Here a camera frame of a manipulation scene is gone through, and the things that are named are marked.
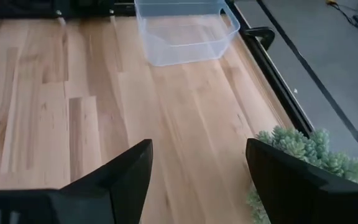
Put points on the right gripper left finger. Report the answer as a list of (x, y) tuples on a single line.
[(73, 208)]

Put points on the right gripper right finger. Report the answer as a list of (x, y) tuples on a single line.
[(306, 205)]

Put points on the clear plastic bin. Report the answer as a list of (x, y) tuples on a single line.
[(182, 46)]

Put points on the green potted artificial plant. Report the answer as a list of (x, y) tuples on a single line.
[(294, 144)]

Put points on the black aluminium table frame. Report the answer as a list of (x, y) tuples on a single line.
[(278, 84)]

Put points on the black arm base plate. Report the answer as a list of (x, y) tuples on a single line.
[(82, 9)]

